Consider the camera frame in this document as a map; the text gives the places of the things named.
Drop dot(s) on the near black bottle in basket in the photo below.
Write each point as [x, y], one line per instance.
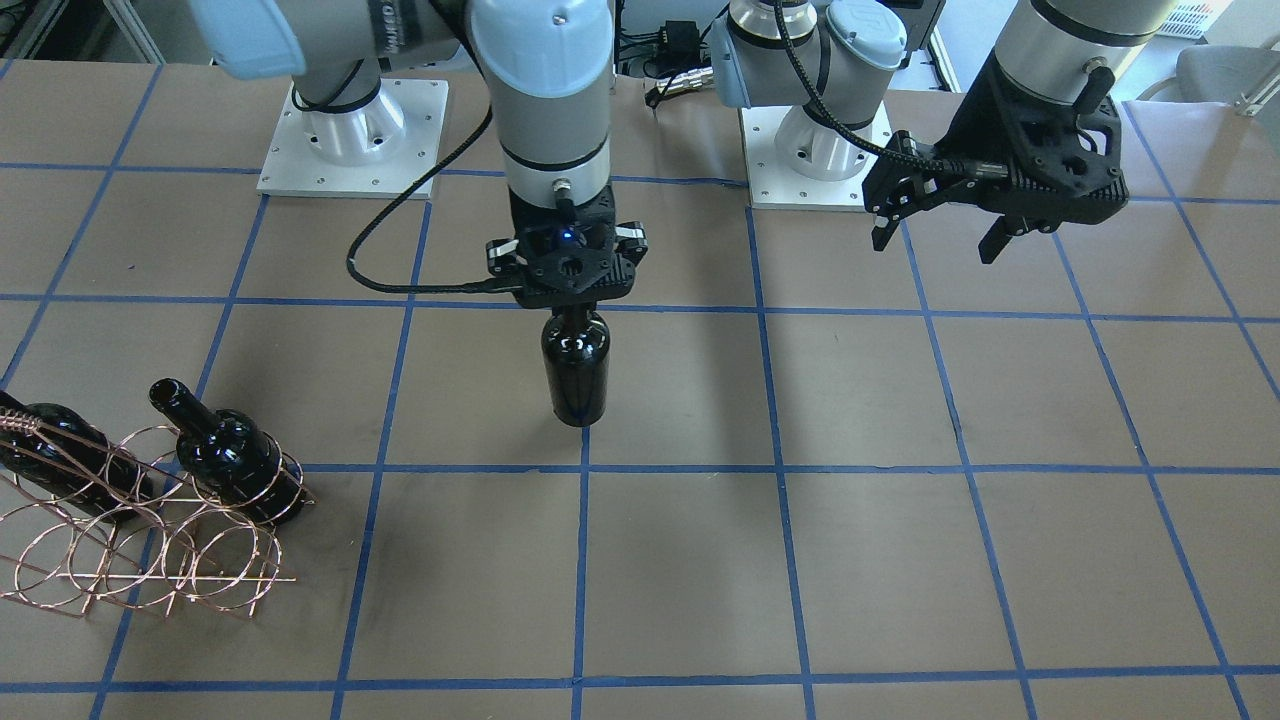
[230, 457]

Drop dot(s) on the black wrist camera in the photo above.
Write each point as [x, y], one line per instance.
[898, 178]

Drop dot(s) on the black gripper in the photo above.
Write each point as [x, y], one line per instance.
[632, 247]
[975, 128]

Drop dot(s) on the brown paper table mat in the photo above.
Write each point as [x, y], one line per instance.
[830, 482]

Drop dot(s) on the copper wire wine basket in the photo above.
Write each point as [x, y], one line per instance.
[183, 547]

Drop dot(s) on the black bottle in basket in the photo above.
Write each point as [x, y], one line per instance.
[60, 452]
[230, 457]

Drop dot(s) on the far black bottle in basket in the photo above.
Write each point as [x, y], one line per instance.
[60, 452]

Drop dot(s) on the free black wine bottle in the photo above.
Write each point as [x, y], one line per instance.
[575, 344]

